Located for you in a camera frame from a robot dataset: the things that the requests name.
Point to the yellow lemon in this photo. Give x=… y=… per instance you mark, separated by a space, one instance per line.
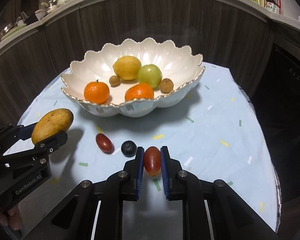
x=127 y=67

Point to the larger brown longan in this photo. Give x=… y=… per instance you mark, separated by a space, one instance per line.
x=166 y=85

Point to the yellow-brown mango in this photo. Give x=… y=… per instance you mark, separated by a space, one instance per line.
x=52 y=123

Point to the light blue patterned tablecloth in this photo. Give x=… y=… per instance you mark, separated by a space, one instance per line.
x=213 y=132

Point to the green bowl on counter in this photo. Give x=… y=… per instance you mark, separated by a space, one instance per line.
x=14 y=30

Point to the person's left hand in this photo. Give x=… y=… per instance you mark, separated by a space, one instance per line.
x=12 y=218

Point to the white teapot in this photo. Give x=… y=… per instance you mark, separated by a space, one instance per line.
x=61 y=2

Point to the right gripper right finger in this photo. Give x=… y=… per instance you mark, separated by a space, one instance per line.
x=211 y=210

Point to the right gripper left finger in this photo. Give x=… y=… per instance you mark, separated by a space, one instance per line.
x=94 y=210

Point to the green round fruit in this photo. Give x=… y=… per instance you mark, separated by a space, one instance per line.
x=151 y=75

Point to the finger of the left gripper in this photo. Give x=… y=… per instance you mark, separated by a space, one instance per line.
x=11 y=133
x=50 y=144

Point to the smaller brown longan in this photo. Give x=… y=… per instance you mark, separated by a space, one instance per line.
x=114 y=81

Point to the dark blueberry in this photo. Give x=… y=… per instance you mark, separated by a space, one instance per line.
x=128 y=148

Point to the orange mandarin with stem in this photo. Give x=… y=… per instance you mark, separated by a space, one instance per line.
x=97 y=92

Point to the oil bottle red handle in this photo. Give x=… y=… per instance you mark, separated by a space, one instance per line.
x=273 y=6

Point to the white scalloped ceramic bowl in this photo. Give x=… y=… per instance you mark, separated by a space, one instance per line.
x=176 y=63

